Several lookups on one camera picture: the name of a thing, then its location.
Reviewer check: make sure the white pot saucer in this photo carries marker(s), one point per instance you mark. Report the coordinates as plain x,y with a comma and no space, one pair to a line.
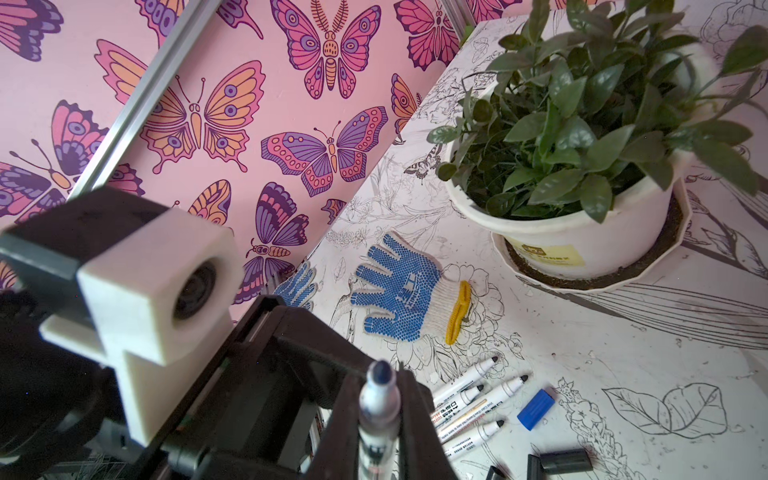
606,257

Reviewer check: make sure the green potted plant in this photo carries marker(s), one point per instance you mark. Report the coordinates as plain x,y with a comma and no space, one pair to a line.
578,118

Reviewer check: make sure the blue dotted glove on rail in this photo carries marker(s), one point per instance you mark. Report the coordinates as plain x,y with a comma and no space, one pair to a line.
299,290

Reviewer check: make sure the black pen cap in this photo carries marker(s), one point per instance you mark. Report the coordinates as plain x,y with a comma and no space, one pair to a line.
535,470
566,462
495,473

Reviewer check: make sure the aluminium frame rail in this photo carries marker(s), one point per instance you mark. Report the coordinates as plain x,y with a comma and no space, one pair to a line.
153,83

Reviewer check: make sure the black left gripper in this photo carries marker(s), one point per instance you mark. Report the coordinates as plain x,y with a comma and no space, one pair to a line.
249,413

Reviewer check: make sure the blue dotted work glove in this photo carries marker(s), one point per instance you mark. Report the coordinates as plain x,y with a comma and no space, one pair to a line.
406,295

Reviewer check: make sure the white marker blue tip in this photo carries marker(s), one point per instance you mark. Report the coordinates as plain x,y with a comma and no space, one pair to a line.
379,422

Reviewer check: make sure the blue pen cap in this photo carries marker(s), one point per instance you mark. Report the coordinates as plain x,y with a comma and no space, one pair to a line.
536,409

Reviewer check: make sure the white plastic flower pot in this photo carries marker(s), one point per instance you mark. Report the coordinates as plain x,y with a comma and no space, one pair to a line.
559,230

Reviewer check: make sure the white marker black tip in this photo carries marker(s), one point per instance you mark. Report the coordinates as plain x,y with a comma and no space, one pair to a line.
473,438
481,407
463,381
454,404

